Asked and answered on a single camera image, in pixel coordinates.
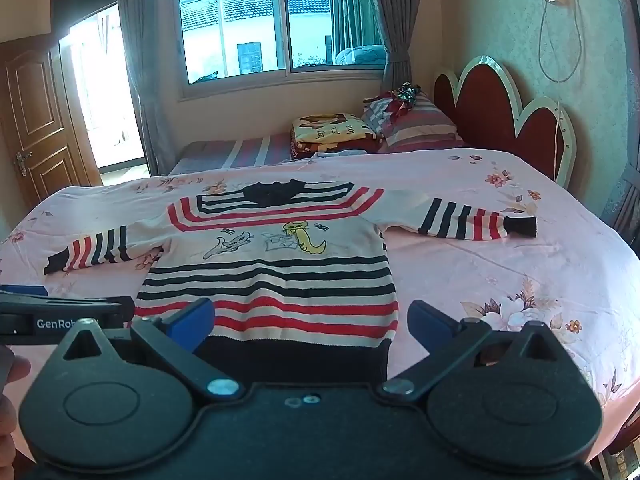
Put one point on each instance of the grey hanging cloth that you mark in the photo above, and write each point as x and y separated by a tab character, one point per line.
625	200

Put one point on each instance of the person's left hand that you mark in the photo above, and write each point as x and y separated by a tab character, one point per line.
11	367

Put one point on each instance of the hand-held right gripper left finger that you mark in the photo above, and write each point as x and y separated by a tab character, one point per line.
192	321

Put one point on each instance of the folded printed blanket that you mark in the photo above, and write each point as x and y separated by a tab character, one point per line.
330	132

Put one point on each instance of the sliding glass window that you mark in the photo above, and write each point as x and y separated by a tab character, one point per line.
250	25

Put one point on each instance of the pink floral bedsheet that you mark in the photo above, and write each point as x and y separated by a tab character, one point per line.
500	270

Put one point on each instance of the brown wooden door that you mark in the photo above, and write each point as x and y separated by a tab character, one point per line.
40	125

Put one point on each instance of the red scalloped headboard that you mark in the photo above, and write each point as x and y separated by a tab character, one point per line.
490	110

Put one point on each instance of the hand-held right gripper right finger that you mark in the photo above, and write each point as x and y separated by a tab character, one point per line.
430	324

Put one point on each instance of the striped knit sweater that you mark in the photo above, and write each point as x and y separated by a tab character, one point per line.
270	280

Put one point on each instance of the striped pillow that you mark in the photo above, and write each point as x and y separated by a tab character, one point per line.
420	127

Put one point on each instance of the striped mattress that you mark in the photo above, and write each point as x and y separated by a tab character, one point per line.
240	152

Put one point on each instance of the blue quilt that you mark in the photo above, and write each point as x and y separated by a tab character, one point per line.
362	55

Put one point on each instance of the grey curtain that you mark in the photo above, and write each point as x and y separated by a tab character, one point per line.
145	85
400	35

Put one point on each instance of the dark patterned cloth bundle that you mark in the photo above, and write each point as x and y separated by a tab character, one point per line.
406	94

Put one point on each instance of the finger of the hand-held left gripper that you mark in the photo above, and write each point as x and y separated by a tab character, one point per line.
25	290

